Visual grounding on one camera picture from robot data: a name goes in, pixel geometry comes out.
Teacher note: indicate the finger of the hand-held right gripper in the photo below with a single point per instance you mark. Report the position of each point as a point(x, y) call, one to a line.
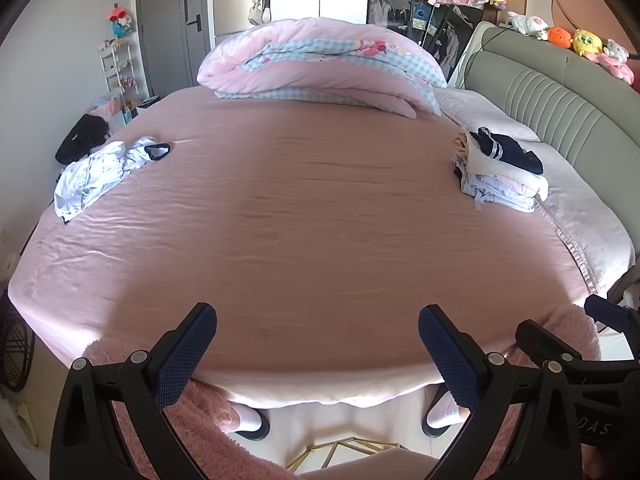
point(607, 312)
point(542, 342)

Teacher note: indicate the glass door wardrobe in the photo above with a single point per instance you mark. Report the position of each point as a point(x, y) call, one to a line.
point(395, 0)

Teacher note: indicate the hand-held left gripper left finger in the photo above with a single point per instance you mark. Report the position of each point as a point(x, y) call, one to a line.
point(187, 355)

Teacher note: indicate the red and blue plush toy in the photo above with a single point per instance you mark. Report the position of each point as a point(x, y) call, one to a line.
point(121, 22)

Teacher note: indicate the yellow plush toy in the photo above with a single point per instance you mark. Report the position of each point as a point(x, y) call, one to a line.
point(587, 42)

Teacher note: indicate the pale lilac pillow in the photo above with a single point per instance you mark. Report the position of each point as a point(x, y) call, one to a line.
point(585, 210)
point(490, 112)

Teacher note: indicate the white tote bag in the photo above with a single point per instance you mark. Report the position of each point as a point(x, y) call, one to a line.
point(260, 10)

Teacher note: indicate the white lying plush toy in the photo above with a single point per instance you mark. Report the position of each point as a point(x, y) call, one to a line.
point(525, 25)

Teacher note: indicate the folded pink checked duvet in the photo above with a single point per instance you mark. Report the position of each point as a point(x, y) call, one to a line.
point(310, 60)

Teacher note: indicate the orange plush toy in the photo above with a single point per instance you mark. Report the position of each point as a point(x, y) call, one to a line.
point(559, 37)

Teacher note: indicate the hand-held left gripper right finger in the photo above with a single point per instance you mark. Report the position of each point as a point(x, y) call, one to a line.
point(450, 355)

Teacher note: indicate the person's leg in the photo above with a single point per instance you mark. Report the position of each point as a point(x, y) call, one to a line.
point(442, 412)
point(247, 420)

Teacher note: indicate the beige drawer cabinet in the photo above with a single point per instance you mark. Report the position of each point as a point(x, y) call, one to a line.
point(230, 17)

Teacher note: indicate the pink white cat plush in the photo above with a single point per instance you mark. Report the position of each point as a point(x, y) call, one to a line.
point(615, 60)

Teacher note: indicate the bed with pink sheet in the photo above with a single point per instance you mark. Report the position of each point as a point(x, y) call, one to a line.
point(300, 235)

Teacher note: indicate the person's left leg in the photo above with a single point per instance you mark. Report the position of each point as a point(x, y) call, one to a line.
point(247, 420)

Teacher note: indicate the black floor fan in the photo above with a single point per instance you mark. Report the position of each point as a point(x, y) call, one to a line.
point(15, 345)

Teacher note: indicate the grey padded headboard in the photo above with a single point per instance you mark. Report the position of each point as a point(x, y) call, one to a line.
point(560, 90)

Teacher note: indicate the navy striped garment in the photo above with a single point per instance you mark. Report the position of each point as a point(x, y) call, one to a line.
point(510, 152)

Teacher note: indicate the grey door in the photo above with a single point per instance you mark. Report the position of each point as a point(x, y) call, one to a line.
point(165, 25)

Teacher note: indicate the stack of folded clothes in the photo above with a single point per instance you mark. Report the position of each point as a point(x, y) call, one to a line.
point(500, 187)

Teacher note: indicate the person's right leg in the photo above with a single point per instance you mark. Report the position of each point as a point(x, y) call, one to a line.
point(442, 412)

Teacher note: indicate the light blue navy-trimmed T-shirt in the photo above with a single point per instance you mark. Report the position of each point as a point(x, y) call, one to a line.
point(95, 175)

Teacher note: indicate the white shelf rack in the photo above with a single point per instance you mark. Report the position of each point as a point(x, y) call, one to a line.
point(120, 70)

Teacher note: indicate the pink storage box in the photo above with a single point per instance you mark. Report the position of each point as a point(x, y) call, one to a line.
point(107, 110)

